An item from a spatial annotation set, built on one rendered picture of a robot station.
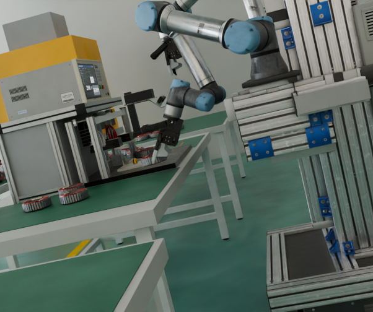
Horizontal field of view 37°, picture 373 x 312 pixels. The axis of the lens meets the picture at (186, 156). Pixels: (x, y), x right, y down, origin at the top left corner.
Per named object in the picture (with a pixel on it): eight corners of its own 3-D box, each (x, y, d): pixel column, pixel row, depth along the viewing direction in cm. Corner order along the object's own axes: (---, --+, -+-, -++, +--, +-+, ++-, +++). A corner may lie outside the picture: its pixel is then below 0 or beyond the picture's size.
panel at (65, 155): (110, 162, 311) (96, 110, 307) (73, 186, 246) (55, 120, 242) (108, 163, 311) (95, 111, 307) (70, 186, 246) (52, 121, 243)
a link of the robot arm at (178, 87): (186, 82, 221) (169, 76, 225) (179, 108, 223) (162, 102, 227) (196, 83, 228) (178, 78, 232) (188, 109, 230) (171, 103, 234)
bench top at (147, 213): (211, 138, 380) (209, 131, 379) (157, 225, 163) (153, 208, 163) (74, 170, 395) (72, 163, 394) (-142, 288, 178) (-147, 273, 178)
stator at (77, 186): (91, 189, 236) (88, 181, 235) (74, 196, 226) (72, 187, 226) (71, 192, 241) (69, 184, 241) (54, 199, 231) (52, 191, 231)
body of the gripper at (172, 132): (174, 148, 227) (182, 120, 225) (154, 142, 228) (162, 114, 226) (176, 145, 235) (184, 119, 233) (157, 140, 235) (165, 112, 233)
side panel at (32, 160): (73, 190, 248) (54, 121, 244) (71, 191, 245) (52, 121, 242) (16, 203, 252) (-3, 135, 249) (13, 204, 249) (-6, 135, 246)
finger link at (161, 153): (164, 164, 223) (171, 144, 226) (150, 160, 223) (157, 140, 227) (164, 166, 226) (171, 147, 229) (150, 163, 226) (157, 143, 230)
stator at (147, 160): (169, 156, 237) (166, 148, 237) (166, 161, 226) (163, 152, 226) (145, 164, 239) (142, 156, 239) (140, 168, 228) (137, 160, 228)
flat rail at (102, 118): (125, 114, 304) (124, 109, 303) (93, 124, 243) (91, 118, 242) (122, 114, 304) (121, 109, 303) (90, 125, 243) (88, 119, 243)
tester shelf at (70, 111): (122, 104, 306) (121, 96, 305) (87, 112, 239) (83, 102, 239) (49, 122, 312) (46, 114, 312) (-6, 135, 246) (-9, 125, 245)
